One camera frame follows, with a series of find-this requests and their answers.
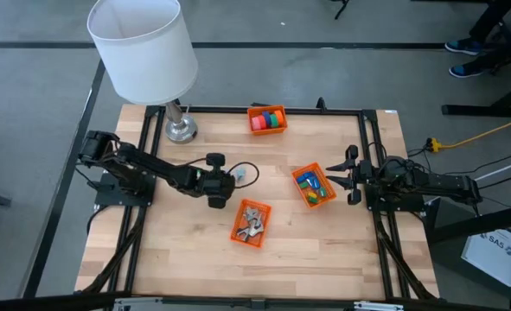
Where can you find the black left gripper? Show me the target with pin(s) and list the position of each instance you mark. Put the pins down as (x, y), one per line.
(214, 183)

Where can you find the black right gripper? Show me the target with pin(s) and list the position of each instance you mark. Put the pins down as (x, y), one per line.
(359, 177)

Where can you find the orange plastic basket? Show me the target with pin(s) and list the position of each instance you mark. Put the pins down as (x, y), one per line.
(266, 132)
(330, 192)
(267, 211)

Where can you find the light blue staple remover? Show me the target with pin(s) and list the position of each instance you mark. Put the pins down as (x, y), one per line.
(240, 174)

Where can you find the green stapler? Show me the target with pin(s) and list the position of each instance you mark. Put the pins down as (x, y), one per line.
(322, 192)
(304, 185)
(312, 200)

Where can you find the yellow stapler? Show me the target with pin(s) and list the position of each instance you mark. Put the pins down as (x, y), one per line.
(312, 194)

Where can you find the cream staple remover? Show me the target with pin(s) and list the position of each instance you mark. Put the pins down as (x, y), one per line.
(243, 234)

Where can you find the pale grey staple remover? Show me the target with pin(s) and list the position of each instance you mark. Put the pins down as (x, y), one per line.
(260, 220)

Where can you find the lilac staple remover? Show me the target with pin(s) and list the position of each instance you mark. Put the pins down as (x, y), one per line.
(257, 231)

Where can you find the pink tape roll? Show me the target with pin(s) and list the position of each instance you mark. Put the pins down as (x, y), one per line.
(255, 124)

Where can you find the purple tape roll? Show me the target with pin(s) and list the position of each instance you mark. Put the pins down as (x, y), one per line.
(266, 117)

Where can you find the orange tape roll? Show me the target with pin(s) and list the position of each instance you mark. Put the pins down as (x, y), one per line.
(280, 116)

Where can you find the green tape roll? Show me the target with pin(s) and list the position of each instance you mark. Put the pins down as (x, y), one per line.
(274, 120)

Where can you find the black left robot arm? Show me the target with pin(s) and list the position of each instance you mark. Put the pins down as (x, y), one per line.
(151, 166)

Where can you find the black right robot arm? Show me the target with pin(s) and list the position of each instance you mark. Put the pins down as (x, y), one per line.
(436, 183)

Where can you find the black clamp knob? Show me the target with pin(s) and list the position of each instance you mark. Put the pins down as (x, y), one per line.
(321, 104)

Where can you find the white sticker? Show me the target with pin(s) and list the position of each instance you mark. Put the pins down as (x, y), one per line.
(391, 111)

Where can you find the white table lamp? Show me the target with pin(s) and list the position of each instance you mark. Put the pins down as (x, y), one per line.
(142, 52)

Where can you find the person's blue shoe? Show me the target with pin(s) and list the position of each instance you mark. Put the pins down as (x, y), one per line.
(464, 46)
(464, 71)

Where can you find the black tripod leg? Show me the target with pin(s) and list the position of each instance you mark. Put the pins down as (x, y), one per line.
(341, 9)

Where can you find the white printed paper sheet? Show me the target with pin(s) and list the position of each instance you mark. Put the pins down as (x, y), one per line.
(493, 263)

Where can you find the black crossbeam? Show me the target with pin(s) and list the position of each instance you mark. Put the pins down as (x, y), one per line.
(43, 302)

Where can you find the person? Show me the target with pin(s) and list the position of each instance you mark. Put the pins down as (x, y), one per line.
(490, 21)

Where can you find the silver metal bracket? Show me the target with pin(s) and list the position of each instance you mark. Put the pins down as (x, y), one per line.
(136, 304)
(378, 306)

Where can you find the black desk frame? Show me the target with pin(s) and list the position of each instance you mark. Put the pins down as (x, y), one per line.
(475, 224)

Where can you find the black table leg frame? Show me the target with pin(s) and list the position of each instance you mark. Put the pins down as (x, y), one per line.
(475, 111)

